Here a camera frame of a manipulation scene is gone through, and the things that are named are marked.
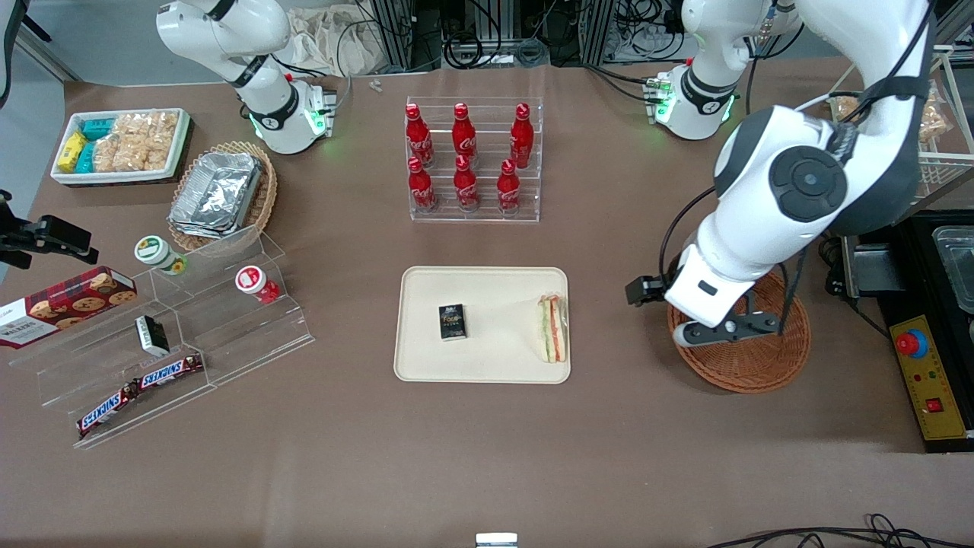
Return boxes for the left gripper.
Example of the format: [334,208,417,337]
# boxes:
[625,251,754,327]

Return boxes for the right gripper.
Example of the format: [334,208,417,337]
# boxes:
[0,190,100,269]

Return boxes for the triangle sandwich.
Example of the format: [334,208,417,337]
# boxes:
[530,293,569,364]

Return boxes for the round brown wicker basket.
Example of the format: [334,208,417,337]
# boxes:
[667,263,812,394]

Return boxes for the beige plastic tray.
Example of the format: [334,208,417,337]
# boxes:
[393,266,571,384]

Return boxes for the light oval wicker basket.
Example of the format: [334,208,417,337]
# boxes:
[167,141,279,253]

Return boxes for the red tartan cookie box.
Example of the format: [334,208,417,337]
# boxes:
[0,266,138,349]

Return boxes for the white rectangular snack bin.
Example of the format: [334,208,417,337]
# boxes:
[50,108,191,186]

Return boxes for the green lid yogurt cup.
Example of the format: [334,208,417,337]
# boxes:
[135,235,189,276]

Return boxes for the yellow snack pack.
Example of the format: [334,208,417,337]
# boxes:
[58,131,88,173]

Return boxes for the clear rice cracker bag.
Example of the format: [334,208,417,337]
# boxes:
[91,135,174,173]
[114,112,180,145]

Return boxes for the small black white box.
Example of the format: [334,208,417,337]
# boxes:
[135,314,171,357]

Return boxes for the silver foil containers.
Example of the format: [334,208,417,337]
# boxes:
[169,151,263,241]

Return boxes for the Snickers chocolate bar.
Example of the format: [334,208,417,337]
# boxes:
[76,381,142,439]
[137,353,205,390]

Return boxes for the red cola bottle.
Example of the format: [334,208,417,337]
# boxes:
[497,158,522,215]
[405,103,434,168]
[452,103,479,168]
[407,156,438,214]
[454,155,481,212]
[510,103,535,170]

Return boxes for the red lid yogurt cup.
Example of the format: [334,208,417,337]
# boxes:
[234,265,281,305]

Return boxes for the clear acrylic step display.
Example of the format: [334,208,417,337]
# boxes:
[8,225,317,450]

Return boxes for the small black snack box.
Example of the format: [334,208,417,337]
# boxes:
[438,304,468,341]

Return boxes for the clear acrylic bottle rack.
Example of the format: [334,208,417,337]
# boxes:
[406,96,544,224]

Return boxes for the black stand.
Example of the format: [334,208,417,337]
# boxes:
[0,0,53,107]

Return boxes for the red emergency stop button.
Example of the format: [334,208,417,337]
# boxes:
[895,329,931,360]

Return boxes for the black yellow control box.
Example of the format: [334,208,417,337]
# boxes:
[879,213,974,454]

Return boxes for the clear plastic container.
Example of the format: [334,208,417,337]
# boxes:
[932,227,974,314]

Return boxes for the beige cloth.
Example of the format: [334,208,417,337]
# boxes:
[289,6,385,77]

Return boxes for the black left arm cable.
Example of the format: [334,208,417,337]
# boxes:
[658,0,938,336]

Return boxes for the black table cable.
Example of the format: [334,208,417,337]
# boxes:
[818,236,893,341]

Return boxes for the grey metal bracket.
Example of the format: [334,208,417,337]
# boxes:
[841,236,906,299]

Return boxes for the aluminium frame post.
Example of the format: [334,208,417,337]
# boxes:
[373,0,444,73]
[581,0,617,67]

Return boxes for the black floor cable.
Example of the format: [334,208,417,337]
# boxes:
[704,514,974,548]

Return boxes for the black cable coil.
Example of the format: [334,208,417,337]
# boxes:
[444,32,485,71]

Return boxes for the white wire basket rack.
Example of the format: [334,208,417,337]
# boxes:
[826,46,974,200]

